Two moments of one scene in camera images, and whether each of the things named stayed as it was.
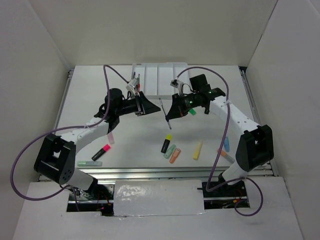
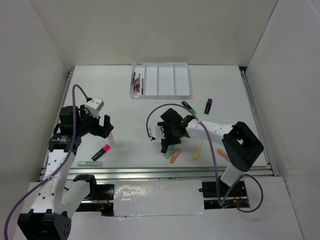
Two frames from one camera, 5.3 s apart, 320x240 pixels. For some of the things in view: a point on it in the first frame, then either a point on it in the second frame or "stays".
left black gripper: x=143 y=106 -> x=99 y=130
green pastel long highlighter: x=89 y=163 stays
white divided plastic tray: x=154 y=79 stays
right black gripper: x=175 y=112 -> x=168 y=141
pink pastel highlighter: x=111 y=137 stays
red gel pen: x=139 y=82 stays
